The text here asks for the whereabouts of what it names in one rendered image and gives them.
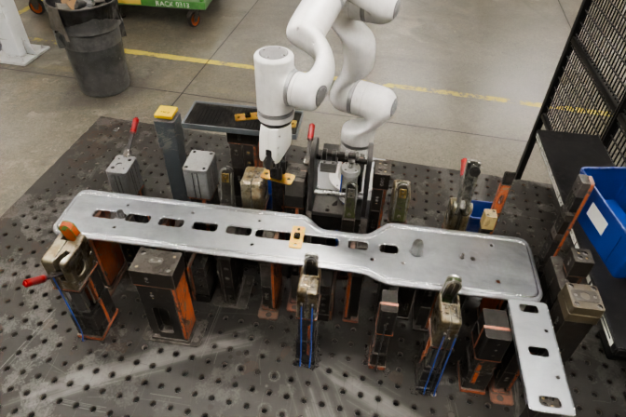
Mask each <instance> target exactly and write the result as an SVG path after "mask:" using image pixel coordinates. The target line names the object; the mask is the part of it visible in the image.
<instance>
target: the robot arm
mask: <svg viewBox="0 0 626 417"><path fill-rule="evenodd" d="M400 6H401V1H400V0H302V1H301V3H300V5H299V6H298V8H297V9H296V10H295V12H294V13H293V16H292V17H291V19H290V21H289V24H288V26H287V31H286V34H287V37H288V39H289V40H290V42H291V43H292V44H293V45H295V46H296V47H298V48H300V49H301V50H303V51H304V52H305V53H307V54H308V55H309V56H311V57H312V58H313V59H314V60H315V63H314V65H313V67H312V69H311V70H310V71H309V72H307V73H303V72H299V71H297V70H296V69H295V67H294V55H293V53H292V52H291V51H290V50H289V49H288V48H286V47H280V46H268V47H262V48H260V49H258V50H257V51H256V52H255V53H254V55H253V59H254V74H255V88H256V103H257V116H258V119H259V120H260V122H261V127H260V136H259V157H260V160H261V161H264V160H265V158H266V163H265V169H268V170H269V173H270V178H272V179H276V180H280V181H281V180H282V174H285V173H286V161H284V160H286V152H287V150H288V148H289V147H290V145H291V142H292V121H293V118H294V107H295V108H298V109H301V110H305V111H313V110H316V109H317V108H318V107H319V106H320V105H321V103H322V101H323V100H324V98H325V96H326V94H327V92H328V90H329V88H330V86H331V84H332V82H333V78H334V73H335V64H334V58H333V52H332V49H331V47H330V45H329V43H328V41H327V39H326V38H325V36H326V34H327V33H328V32H329V30H330V28H331V27H332V28H333V30H334V31H335V32H336V33H337V35H338V36H339V38H340V39H341V41H342V45H343V55H344V63H343V68H342V71H341V73H340V75H339V76H338V77H337V78H336V80H335V82H334V83H333V86H332V88H331V90H330V102H331V104H332V105H333V107H334V108H336V109H337V110H339V111H342V112H345V113H349V114H354V115H357V116H360V117H361V118H355V119H350V120H348V121H347V122H346V123H345V124H344V125H343V127H342V131H341V141H340V152H345V151H346V150H348V151H355V153H357V151H358V152H360V154H364V155H365V159H367V156H368V149H369V142H372V143H374V134H375V131H376V130H377V129H378V128H379V127H380V126H382V125H383V124H385V123H386V122H387V121H388V120H389V119H390V118H391V117H392V116H393V115H394V113H395V111H396V109H397V104H398V101H397V97H396V94H395V93H394V91H393V90H391V89H390V88H388V87H384V86H380V85H377V84H374V83H371V82H367V81H363V80H361V79H362V78H364V77H365V76H367V75H368V74H369V73H370V72H371V71H372V70H373V68H374V62H375V38H374V34H373V32H372V31H371V30H370V29H369V27H368V26H367V25H366V24H365V23H364V22H368V23H372V24H386V23H390V22H391V21H393V20H394V19H395V18H396V16H398V13H399V10H400ZM273 161H274V163H272V162H273ZM341 167H342V162H339V164H337V169H336V173H330V174H329V180H330V183H331V185H332V186H333V187H334V188H335V189H336V190H338V191H340V181H341Z"/></svg>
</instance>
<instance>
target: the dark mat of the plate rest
mask: <svg viewBox="0 0 626 417"><path fill-rule="evenodd" d="M255 112H257V109H253V108H243V107H234V106H224V105H215V104H206V103H196V104H195V106H194V107H193V109H192V111H191V112H190V114H189V116H188V117H187V118H186V120H185V121H184V122H185V123H187V124H197V125H206V126H216V127H224V128H242V129H250V130H260V127H261V122H260V120H259V119H254V120H245V121H236V120H235V114H245V113H255ZM300 118H301V114H299V113H294V118H293V120H296V121H297V123H296V128H292V134H296V130H297V128H298V124H299V121H300Z"/></svg>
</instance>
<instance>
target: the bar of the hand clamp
mask: <svg viewBox="0 0 626 417"><path fill-rule="evenodd" d="M480 168H481V160H475V159H467V163H466V166H465V170H464V174H463V178H462V182H461V185H460V189H459V193H458V197H457V201H456V214H458V211H459V207H460V203H461V200H467V203H466V206H467V207H466V209H465V210H464V211H465V215H468V213H469V210H470V203H471V199H472V197H473V193H474V189H475V186H476V182H477V179H478V176H479V175H480V173H481V171H480Z"/></svg>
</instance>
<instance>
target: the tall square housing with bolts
mask: <svg viewBox="0 0 626 417"><path fill-rule="evenodd" d="M183 173H184V181H185V186H186V191H187V198H190V199H191V202H199V203H207V204H215V205H220V199H219V193H218V184H219V178H218V170H217V164H216V156H215V152H207V151H199V150H193V151H191V153H190V155H189V156H188V158H187V159H186V161H185V163H184V166H183ZM194 227H195V229H197V230H204V231H216V229H217V227H218V225H216V224H210V223H202V222H195V223H194Z"/></svg>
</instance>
